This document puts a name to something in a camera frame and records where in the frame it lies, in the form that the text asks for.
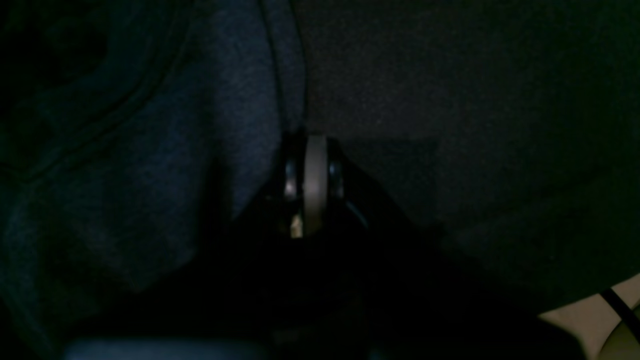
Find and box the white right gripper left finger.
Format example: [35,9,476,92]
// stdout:
[225,132,306,360]

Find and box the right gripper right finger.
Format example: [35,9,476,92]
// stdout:
[325,139,431,360]

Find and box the dark grey T-shirt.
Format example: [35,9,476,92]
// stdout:
[1,0,306,359]

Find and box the black table cloth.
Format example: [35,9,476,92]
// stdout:
[190,0,640,360]

